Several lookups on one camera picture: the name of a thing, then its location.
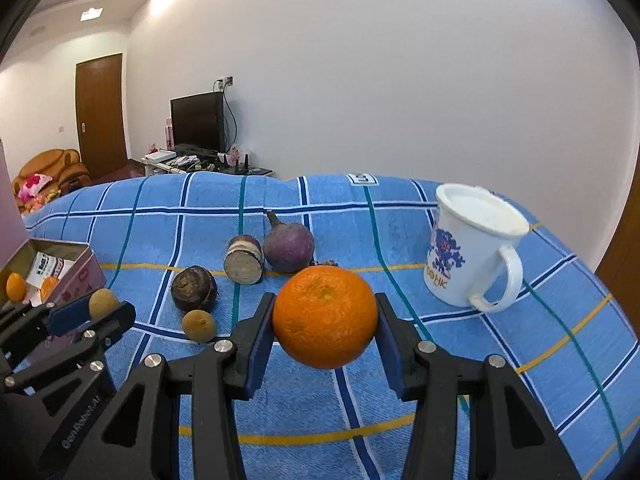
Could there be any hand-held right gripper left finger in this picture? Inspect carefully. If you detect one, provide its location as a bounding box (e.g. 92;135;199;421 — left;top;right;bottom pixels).
75;291;277;480

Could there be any brown longan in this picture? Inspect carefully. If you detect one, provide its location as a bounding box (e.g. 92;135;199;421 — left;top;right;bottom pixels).
89;288;121;320
181;310;217;343

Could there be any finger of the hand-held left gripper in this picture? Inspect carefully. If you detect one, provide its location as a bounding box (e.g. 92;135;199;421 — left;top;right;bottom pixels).
0;296;93;361
0;302;137;396

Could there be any glass television stand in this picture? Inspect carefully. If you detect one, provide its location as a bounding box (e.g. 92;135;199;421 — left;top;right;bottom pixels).
141;152;273;177

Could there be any brown wooden door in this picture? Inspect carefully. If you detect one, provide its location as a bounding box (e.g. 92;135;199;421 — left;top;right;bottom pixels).
75;53;128;181

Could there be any whole purple turnip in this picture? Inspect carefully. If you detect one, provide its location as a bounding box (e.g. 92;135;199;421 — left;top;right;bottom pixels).
263;210;316;274

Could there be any white printed packet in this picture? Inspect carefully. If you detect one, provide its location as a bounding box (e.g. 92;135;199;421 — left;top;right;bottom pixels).
25;251;76;291

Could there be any white printed mug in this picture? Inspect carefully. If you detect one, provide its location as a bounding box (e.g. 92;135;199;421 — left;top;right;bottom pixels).
424;183;530;313

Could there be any pink tin box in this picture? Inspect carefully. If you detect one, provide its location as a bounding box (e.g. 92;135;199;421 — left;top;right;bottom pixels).
0;238;107;311

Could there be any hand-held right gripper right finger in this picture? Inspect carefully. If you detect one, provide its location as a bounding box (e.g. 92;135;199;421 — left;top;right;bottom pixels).
374;292;583;480

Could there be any large orange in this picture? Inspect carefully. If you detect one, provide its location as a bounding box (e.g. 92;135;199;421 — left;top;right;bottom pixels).
272;265;379;371

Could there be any cut purple turnip piece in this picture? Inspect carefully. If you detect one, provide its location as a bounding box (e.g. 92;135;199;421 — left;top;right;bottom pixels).
223;235;264;286

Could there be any black television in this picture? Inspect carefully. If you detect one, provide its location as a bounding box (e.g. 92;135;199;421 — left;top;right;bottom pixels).
170;92;225;153

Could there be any pink floral cushion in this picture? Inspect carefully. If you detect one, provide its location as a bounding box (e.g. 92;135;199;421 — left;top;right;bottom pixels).
17;173;53;201

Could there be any dark brown round fruit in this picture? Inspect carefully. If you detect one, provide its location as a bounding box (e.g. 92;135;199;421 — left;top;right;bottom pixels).
171;265;219;315

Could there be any wooden wardrobe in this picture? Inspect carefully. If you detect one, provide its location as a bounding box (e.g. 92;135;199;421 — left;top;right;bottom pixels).
597;170;640;306

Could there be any black power cable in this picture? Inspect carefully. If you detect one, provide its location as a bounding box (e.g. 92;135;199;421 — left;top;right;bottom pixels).
222;85;239;153

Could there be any orange sofa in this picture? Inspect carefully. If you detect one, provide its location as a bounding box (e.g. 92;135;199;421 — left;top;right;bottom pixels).
11;148;93;211

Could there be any blue checked bed sheet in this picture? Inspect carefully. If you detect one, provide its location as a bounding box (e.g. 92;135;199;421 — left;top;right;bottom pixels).
22;172;638;480

